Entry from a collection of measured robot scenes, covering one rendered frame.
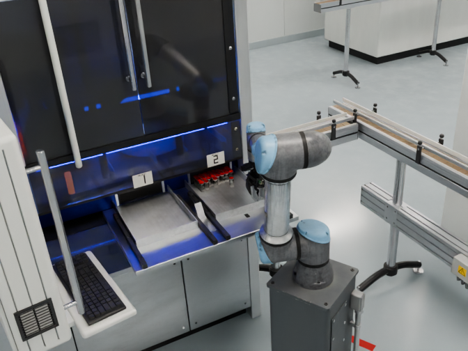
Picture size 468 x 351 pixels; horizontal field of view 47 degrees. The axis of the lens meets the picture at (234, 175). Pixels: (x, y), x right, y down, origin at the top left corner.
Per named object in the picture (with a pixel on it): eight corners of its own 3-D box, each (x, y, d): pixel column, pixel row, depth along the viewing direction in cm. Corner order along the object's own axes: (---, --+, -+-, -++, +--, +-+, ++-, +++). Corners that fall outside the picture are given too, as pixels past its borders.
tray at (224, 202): (184, 186, 248) (184, 180, 246) (235, 171, 258) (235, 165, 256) (216, 221, 221) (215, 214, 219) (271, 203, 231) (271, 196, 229)
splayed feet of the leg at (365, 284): (349, 294, 306) (350, 275, 300) (416, 266, 325) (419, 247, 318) (358, 303, 300) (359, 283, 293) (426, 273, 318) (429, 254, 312)
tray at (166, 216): (113, 207, 236) (111, 200, 234) (168, 191, 245) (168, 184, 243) (136, 248, 209) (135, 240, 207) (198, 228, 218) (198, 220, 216)
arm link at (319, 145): (342, 127, 160) (303, 127, 209) (306, 131, 159) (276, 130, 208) (345, 165, 161) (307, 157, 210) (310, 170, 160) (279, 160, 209)
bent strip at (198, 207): (195, 215, 226) (193, 203, 223) (201, 213, 227) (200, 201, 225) (209, 232, 215) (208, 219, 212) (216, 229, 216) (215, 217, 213)
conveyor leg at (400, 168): (378, 271, 311) (388, 152, 274) (391, 267, 314) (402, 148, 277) (388, 281, 304) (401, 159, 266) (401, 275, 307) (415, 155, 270)
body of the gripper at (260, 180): (255, 192, 217) (254, 166, 212) (246, 183, 224) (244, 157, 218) (272, 187, 220) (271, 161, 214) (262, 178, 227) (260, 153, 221)
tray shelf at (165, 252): (102, 214, 235) (102, 211, 234) (244, 172, 260) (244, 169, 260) (136, 276, 197) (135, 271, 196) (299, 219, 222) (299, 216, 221)
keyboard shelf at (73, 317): (23, 281, 211) (21, 276, 209) (91, 254, 224) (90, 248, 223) (60, 352, 178) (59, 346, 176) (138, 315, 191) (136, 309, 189)
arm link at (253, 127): (247, 129, 205) (244, 120, 213) (248, 155, 210) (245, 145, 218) (267, 127, 206) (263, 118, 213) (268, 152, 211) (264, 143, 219)
